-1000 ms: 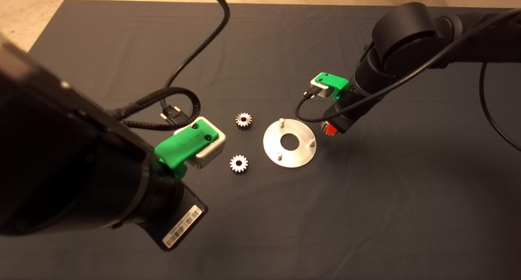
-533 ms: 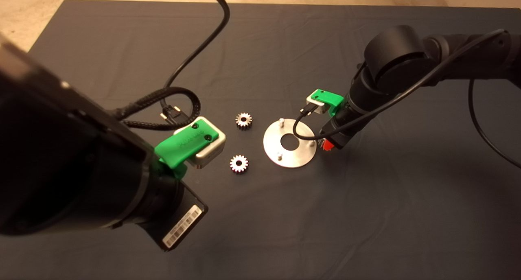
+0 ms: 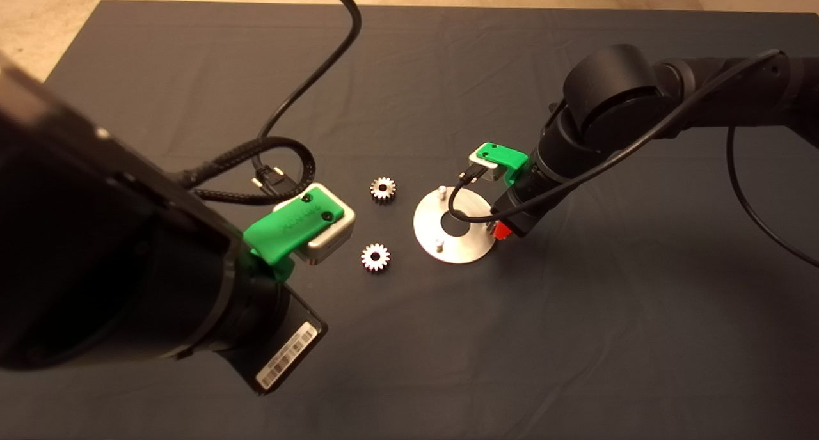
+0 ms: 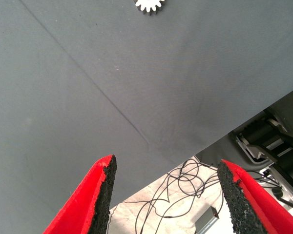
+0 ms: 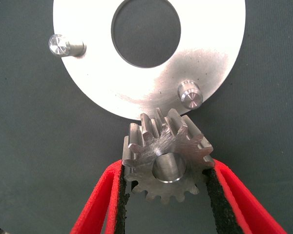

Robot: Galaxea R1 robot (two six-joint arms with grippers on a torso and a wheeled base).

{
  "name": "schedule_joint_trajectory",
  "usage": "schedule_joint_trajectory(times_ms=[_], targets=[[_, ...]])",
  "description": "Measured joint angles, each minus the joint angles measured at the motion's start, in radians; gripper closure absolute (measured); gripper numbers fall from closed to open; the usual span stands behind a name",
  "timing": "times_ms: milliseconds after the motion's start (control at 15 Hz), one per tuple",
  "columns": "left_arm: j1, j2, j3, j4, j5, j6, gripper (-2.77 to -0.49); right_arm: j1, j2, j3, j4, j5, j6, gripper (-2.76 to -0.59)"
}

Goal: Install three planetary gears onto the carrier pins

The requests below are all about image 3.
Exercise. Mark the green right camera mount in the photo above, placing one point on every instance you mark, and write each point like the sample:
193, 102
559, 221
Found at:
502, 153

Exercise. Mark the dark grey table cloth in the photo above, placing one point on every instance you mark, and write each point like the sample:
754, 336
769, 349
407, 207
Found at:
448, 75

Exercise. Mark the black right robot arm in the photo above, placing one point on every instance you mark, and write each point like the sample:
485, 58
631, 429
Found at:
608, 88

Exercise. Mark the round metal carrier plate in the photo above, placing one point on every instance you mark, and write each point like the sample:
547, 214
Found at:
461, 248

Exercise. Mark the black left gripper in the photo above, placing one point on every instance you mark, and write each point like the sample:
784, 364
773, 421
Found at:
281, 357

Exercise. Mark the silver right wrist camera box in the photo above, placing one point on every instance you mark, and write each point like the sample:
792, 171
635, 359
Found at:
487, 170

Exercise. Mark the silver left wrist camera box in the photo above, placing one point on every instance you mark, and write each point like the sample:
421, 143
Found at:
333, 242

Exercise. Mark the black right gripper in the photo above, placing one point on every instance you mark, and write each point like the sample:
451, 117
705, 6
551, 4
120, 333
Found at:
519, 210

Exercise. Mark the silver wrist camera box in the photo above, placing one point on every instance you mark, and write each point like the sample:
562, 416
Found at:
487, 170
333, 242

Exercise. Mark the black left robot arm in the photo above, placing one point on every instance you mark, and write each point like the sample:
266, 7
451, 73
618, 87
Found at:
96, 235

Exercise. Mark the green left camera mount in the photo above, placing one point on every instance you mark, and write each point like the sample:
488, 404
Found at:
288, 226

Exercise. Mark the small steel planetary gear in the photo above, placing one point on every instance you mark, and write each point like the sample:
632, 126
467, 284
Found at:
375, 257
382, 188

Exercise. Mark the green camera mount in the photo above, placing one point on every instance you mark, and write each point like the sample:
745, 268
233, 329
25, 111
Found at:
288, 226
502, 153

